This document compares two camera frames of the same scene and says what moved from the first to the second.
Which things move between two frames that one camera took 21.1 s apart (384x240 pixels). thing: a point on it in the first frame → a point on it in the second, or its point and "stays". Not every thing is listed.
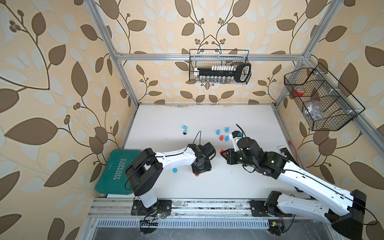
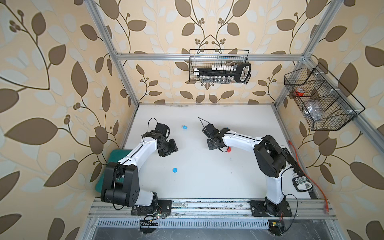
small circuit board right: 276,226 stays
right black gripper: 229,157 → 209,144
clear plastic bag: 315,110 stays
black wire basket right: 326,105 stays
